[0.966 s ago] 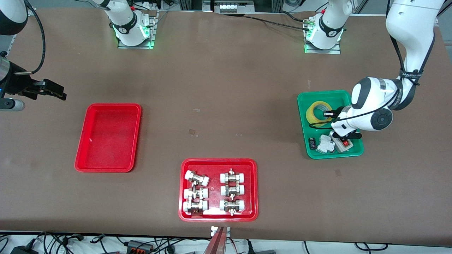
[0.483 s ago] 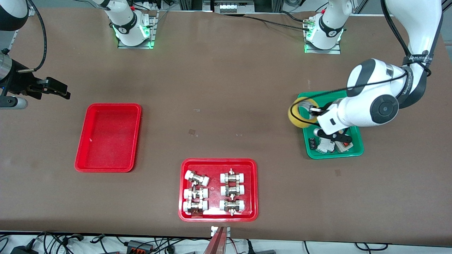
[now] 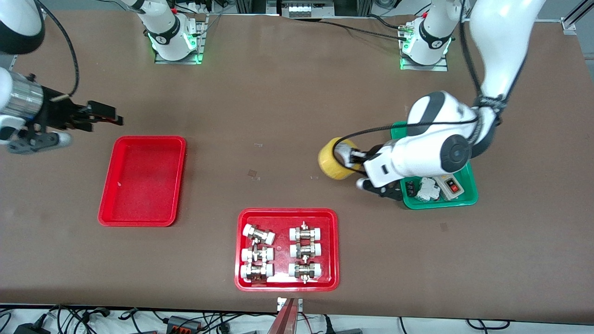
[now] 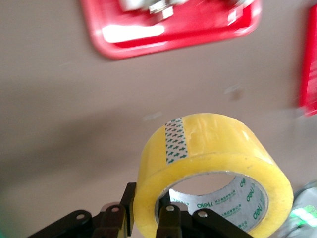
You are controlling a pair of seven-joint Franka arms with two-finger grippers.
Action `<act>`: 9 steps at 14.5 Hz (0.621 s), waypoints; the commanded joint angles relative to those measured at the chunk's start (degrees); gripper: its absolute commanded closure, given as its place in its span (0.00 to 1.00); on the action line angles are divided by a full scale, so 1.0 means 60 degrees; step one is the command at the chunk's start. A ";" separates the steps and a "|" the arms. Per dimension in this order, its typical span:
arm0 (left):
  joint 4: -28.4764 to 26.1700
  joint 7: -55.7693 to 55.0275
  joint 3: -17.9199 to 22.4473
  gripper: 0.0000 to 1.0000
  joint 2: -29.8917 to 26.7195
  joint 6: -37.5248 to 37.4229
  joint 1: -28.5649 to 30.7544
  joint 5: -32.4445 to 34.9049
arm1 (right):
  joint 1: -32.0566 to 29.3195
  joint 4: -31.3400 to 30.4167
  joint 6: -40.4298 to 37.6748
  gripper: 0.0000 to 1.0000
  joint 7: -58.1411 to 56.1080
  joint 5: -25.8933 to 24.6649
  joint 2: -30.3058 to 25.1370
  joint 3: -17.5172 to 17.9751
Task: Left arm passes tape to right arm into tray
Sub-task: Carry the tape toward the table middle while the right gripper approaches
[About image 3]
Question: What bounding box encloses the yellow packing tape roll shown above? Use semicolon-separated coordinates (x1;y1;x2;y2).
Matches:
318;137;367;181

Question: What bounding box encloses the red plastic tray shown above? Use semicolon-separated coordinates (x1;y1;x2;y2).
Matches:
234;208;340;292
98;135;187;227

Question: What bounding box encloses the green plastic tray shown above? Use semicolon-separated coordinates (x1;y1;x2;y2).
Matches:
390;122;479;210

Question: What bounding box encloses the white circuit breaker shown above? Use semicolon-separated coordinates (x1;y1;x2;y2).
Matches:
414;178;440;203

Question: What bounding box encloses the white capped metal valve fitting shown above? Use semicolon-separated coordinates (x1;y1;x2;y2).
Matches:
289;221;323;242
242;224;276;245
241;246;275;263
288;261;323;284
289;242;323;259
240;263;274;283

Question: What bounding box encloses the white power strip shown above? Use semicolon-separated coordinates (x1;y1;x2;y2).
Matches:
288;1;336;18

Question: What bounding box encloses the reddish metal pole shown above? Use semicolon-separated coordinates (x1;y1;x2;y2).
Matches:
267;299;300;334

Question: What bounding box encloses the black orange connector box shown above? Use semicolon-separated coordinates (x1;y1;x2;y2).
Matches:
166;315;201;333

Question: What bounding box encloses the grey switch box red button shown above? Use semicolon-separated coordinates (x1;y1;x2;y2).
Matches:
435;174;466;201

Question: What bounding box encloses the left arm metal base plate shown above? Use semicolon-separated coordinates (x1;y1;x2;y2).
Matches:
400;44;449;72

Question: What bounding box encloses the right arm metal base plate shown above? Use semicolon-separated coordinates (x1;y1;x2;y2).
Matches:
155;13;208;65

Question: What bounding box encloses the black table cable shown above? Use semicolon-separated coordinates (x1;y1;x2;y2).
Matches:
320;19;411;41

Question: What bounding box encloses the black cable bundle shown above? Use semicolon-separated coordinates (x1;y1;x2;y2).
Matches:
44;304;114;334

